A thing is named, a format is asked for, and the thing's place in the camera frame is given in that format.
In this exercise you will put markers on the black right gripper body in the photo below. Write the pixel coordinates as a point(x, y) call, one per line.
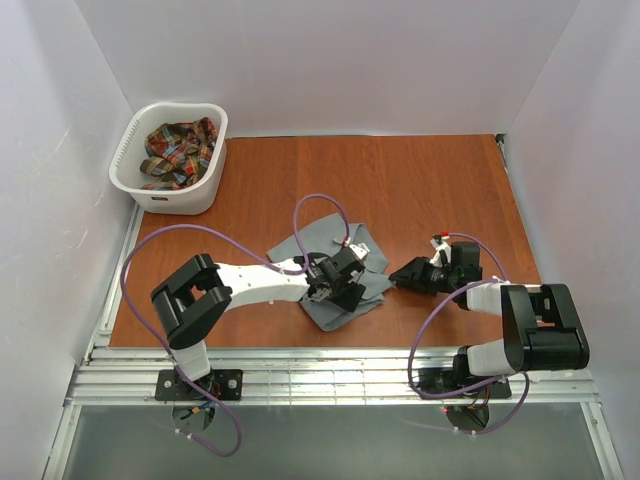
point(420, 275)

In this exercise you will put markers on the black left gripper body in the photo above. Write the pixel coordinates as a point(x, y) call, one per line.
point(347, 278)

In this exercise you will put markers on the grey long sleeve shirt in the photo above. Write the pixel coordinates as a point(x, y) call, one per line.
point(324, 236)

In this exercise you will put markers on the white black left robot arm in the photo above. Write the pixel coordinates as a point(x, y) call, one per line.
point(191, 301)

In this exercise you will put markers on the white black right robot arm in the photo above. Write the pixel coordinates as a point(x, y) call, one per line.
point(541, 328)

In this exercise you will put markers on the plaid long sleeve shirt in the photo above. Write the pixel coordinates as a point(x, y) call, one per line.
point(179, 154)

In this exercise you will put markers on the white plastic laundry basket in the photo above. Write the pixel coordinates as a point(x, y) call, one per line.
point(124, 170)

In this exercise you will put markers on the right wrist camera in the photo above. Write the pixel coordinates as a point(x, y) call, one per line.
point(442, 250)

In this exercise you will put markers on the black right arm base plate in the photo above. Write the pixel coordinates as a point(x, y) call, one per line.
point(441, 380)

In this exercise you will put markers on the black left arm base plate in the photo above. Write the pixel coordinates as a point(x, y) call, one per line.
point(223, 384)

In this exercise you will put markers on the aluminium rail frame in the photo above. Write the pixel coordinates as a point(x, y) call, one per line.
point(324, 414)

